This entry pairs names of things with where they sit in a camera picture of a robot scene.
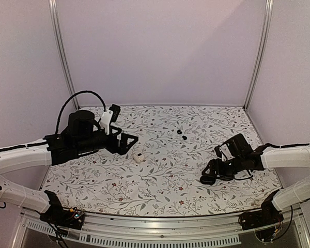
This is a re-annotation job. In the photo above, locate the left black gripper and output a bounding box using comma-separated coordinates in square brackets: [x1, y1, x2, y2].
[75, 126, 138, 154]

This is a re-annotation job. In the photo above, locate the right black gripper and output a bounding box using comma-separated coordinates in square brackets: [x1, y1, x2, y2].
[202, 154, 245, 181]

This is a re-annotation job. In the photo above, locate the white earbud charging case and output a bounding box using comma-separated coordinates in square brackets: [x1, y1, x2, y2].
[133, 153, 145, 163]

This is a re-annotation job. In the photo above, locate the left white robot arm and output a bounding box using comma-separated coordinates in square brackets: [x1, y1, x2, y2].
[0, 110, 138, 224]

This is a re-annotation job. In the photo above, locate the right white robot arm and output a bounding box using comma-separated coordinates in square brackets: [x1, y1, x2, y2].
[200, 134, 310, 225]

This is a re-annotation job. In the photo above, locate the floral patterned table mat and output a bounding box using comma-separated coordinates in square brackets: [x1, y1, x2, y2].
[43, 106, 281, 217]

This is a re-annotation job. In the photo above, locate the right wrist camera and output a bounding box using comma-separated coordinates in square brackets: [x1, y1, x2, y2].
[214, 144, 234, 162]

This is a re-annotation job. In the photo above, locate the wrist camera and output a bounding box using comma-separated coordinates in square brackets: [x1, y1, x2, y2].
[214, 144, 234, 162]
[99, 104, 121, 135]

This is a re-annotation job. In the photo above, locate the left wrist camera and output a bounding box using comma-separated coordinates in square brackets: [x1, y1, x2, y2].
[99, 104, 121, 135]

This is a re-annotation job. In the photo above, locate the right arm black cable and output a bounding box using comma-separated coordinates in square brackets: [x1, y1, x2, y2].
[232, 169, 254, 181]

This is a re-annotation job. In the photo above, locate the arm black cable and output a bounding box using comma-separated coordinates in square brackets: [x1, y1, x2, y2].
[232, 169, 254, 181]
[55, 90, 106, 135]

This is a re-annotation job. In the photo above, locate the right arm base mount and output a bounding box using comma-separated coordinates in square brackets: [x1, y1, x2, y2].
[238, 190, 293, 243]

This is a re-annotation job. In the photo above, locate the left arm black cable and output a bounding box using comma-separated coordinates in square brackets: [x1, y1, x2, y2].
[55, 90, 106, 135]

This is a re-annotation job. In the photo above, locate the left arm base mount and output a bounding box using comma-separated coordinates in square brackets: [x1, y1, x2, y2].
[40, 190, 85, 230]

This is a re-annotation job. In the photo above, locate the front aluminium rail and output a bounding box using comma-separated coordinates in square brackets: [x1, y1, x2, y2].
[12, 205, 310, 247]

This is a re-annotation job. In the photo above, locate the left aluminium frame post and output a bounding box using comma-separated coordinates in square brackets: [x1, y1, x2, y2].
[48, 0, 76, 96]

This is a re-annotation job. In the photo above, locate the aluminium frame post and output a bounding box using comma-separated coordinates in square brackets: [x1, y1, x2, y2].
[48, 0, 76, 96]
[243, 0, 273, 112]

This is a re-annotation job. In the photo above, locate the right aluminium frame post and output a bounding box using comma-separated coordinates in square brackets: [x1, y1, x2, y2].
[243, 0, 273, 112]

